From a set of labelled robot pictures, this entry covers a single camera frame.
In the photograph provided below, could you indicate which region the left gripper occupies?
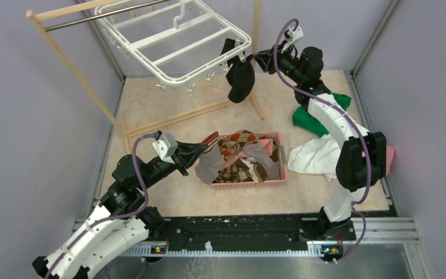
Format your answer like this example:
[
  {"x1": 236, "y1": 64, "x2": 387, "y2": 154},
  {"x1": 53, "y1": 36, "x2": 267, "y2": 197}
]
[{"x1": 138, "y1": 139, "x2": 209, "y2": 191}]

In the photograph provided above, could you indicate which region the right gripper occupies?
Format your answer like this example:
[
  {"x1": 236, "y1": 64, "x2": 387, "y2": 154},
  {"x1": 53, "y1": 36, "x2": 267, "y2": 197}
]
[{"x1": 253, "y1": 40, "x2": 304, "y2": 85}]

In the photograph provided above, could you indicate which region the black sock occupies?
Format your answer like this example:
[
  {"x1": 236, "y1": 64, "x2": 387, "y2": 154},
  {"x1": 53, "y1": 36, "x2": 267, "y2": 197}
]
[
  {"x1": 221, "y1": 38, "x2": 236, "y2": 65},
  {"x1": 226, "y1": 59, "x2": 256, "y2": 103}
]

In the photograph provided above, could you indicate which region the white clip hanger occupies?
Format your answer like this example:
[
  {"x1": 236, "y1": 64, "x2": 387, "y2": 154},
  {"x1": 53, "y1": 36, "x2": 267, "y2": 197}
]
[{"x1": 95, "y1": 1, "x2": 248, "y2": 95}]

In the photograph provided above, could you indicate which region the grey orange striped sock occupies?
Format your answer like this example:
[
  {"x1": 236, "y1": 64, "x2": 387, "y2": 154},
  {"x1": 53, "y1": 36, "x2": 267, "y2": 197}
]
[{"x1": 195, "y1": 131, "x2": 225, "y2": 185}]

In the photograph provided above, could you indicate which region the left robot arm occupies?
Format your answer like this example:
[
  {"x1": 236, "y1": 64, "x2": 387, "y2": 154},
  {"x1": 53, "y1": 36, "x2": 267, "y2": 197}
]
[{"x1": 32, "y1": 134, "x2": 214, "y2": 278}]

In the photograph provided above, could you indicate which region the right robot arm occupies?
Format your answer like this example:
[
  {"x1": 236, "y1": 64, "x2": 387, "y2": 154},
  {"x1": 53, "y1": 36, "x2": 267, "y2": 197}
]
[{"x1": 253, "y1": 46, "x2": 387, "y2": 239}]

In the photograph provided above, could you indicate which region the brown striped sock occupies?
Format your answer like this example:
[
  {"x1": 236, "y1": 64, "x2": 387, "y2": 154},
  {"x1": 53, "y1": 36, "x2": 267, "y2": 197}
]
[{"x1": 214, "y1": 163, "x2": 267, "y2": 183}]

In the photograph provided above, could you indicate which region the wooden drying rack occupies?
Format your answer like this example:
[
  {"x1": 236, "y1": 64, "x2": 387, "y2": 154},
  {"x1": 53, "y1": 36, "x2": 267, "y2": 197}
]
[{"x1": 26, "y1": 1, "x2": 261, "y2": 148}]

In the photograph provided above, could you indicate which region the green cloth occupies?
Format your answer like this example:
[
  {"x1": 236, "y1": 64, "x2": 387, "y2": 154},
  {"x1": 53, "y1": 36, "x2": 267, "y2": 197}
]
[{"x1": 292, "y1": 93, "x2": 352, "y2": 137}]

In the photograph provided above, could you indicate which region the grey cloth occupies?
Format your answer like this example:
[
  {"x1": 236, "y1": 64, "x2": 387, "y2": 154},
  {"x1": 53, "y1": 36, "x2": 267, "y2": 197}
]
[{"x1": 243, "y1": 144, "x2": 280, "y2": 180}]

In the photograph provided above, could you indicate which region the pink plastic basket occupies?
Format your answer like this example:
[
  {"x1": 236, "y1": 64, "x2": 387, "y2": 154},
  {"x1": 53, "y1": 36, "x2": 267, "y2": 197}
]
[{"x1": 210, "y1": 130, "x2": 289, "y2": 189}]

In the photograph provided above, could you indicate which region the white cloth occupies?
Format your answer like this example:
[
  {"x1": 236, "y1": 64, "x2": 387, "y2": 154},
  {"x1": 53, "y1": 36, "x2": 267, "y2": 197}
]
[{"x1": 287, "y1": 134, "x2": 340, "y2": 181}]

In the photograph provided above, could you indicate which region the pink cloth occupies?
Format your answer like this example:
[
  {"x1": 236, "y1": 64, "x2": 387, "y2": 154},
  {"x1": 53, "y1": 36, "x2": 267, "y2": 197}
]
[{"x1": 368, "y1": 145, "x2": 395, "y2": 177}]

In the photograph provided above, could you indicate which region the metal rack rod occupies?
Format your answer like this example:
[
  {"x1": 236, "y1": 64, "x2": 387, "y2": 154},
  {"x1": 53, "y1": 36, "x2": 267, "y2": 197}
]
[{"x1": 45, "y1": 0, "x2": 169, "y2": 32}]

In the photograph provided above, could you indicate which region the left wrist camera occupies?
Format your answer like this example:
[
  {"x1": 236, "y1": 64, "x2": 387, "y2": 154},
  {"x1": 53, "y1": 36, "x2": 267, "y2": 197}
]
[{"x1": 152, "y1": 131, "x2": 178, "y2": 164}]

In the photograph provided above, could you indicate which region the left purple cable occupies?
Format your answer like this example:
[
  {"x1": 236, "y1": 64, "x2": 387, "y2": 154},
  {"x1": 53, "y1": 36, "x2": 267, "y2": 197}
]
[{"x1": 44, "y1": 131, "x2": 160, "y2": 279}]

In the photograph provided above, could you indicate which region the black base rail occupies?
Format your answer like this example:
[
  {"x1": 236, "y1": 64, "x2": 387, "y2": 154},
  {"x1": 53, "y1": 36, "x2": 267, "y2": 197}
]
[{"x1": 159, "y1": 213, "x2": 359, "y2": 252}]

